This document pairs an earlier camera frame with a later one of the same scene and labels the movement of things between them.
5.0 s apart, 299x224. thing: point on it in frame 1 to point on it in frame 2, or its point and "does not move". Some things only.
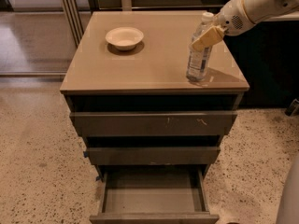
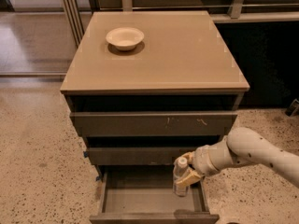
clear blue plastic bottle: x=200 y=60 to x=178 y=170
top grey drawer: x=153 y=123 does not move
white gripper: x=233 y=20 to x=201 y=162
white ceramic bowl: x=124 y=38 does not move
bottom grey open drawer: x=154 y=194 does not move
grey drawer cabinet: x=130 y=97 does not move
